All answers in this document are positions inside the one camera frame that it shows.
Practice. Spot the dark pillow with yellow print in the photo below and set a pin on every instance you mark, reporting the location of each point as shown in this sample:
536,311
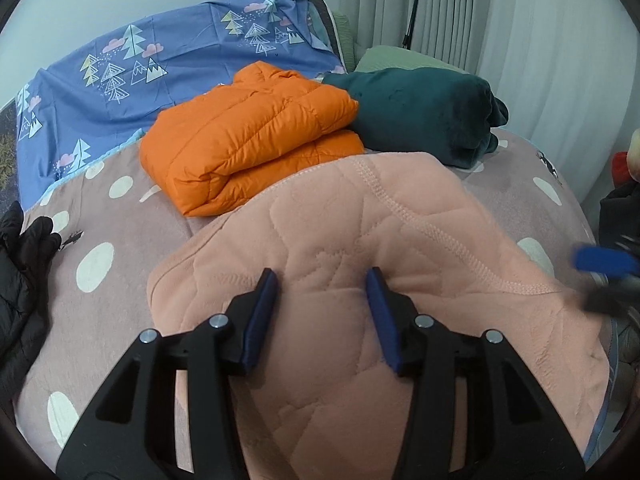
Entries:
6,160

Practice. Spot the green pillow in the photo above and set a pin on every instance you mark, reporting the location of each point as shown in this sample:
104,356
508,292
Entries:
395,60

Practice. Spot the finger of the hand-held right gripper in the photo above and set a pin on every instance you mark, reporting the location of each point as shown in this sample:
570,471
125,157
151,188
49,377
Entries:
602,259
612,297

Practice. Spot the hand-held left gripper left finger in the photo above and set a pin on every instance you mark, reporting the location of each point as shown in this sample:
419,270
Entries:
257,315

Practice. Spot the black puffer jacket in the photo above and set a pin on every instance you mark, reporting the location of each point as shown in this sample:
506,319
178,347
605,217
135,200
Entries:
22,280

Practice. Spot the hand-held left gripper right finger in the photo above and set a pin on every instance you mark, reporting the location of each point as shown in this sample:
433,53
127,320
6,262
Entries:
382,315

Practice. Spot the blue tree-print sheet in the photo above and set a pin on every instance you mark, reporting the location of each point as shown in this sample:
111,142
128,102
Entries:
165,55

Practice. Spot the pink quilted fleece garment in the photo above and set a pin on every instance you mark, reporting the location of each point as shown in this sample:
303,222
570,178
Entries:
375,225

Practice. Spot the dark teal fleece garment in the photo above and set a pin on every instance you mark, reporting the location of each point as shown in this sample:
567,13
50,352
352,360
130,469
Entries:
425,110

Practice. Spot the grey curtain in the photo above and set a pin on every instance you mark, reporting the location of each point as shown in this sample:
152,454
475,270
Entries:
500,30

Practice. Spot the pink dotted bed sheet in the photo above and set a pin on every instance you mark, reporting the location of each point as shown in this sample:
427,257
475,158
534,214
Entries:
100,210

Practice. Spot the dark cloth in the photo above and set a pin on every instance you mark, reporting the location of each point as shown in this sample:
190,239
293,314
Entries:
620,215

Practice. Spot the orange puffer jacket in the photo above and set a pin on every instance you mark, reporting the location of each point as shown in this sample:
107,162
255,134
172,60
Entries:
250,130

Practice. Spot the red and yellow plush toy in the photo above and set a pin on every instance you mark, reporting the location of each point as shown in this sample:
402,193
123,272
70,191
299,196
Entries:
629,160

